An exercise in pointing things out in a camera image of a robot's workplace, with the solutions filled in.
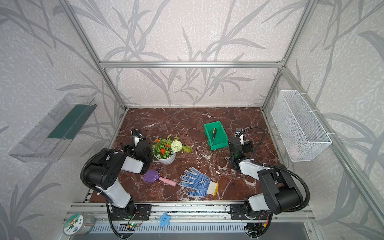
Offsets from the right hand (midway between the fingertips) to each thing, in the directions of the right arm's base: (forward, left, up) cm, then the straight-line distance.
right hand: (243, 135), depth 91 cm
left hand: (-1, +68, +3) cm, 68 cm away
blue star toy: (-43, +44, -8) cm, 62 cm away
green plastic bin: (+3, +13, -9) cm, 16 cm away
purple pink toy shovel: (-22, +55, -9) cm, 59 cm away
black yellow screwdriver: (+8, +17, -10) cm, 21 cm away
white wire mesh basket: (-15, -17, +23) cm, 33 cm away
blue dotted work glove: (-25, +26, -10) cm, 38 cm away
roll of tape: (-45, +79, -1) cm, 91 cm away
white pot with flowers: (-13, +46, +4) cm, 48 cm away
